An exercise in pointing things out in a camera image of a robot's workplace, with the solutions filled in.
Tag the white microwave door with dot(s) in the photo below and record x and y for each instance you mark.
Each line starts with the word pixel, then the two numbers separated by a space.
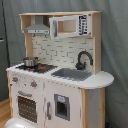
pixel 70 26

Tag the wooden toy kitchen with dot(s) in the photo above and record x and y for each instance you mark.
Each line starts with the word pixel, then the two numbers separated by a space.
pixel 63 53

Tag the grey toy sink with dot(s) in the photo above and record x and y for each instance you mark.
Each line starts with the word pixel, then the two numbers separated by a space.
pixel 72 74

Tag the black toy faucet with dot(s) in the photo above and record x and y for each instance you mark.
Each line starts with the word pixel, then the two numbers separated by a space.
pixel 81 65

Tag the black toy stovetop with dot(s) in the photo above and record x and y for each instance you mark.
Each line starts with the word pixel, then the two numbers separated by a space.
pixel 39 68

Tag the silver toy pot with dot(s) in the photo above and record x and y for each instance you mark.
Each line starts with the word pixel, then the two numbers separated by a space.
pixel 30 61

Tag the right red stove knob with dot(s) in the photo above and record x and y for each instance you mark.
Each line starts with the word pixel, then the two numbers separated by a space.
pixel 33 84

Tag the red stove knob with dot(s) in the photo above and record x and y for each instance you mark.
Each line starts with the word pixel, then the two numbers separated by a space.
pixel 33 84
pixel 15 79

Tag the white cupboard door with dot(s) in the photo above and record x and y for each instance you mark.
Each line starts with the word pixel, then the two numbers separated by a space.
pixel 63 106

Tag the grey range hood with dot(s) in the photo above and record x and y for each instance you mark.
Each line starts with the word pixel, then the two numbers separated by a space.
pixel 41 26

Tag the left red stove knob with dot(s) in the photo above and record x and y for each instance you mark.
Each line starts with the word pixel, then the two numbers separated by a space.
pixel 15 79

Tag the white oven door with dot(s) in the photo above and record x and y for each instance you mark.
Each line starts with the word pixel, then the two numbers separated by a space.
pixel 27 105

